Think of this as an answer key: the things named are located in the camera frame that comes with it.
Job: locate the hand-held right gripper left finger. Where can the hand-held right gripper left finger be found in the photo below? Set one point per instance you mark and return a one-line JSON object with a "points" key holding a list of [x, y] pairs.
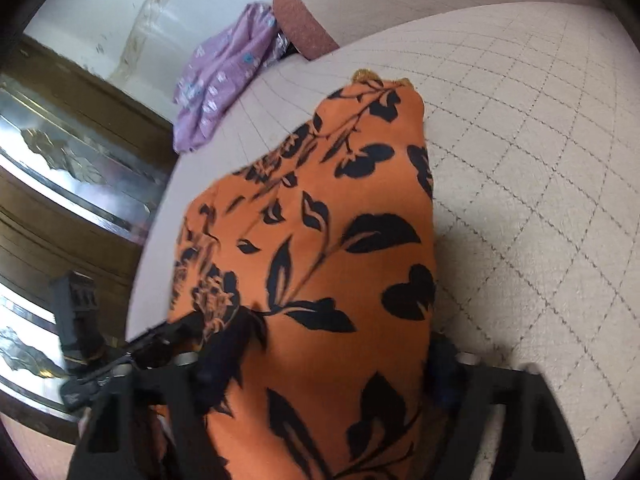
{"points": [[220, 367]]}

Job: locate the clear plastic bag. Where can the clear plastic bag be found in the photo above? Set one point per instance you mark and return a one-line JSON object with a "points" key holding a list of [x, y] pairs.
{"points": [[286, 42]]}

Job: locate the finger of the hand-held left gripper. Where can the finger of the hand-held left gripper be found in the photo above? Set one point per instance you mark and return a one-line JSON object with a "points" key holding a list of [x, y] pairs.
{"points": [[160, 337]]}

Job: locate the orange black floral garment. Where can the orange black floral garment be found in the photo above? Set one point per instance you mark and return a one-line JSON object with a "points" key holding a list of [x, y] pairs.
{"points": [[325, 240]]}

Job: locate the beige quilted bed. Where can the beige quilted bed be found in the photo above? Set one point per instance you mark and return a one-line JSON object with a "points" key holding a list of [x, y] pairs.
{"points": [[525, 185]]}

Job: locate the purple floral cloth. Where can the purple floral cloth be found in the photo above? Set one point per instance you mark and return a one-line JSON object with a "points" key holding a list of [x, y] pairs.
{"points": [[220, 80]]}

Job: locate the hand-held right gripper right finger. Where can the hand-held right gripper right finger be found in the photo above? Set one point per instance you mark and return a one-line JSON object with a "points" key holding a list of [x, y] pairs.
{"points": [[442, 375]]}

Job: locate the dark wooden cabinet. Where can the dark wooden cabinet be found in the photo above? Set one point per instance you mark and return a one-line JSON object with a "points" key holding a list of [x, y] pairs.
{"points": [[65, 175]]}

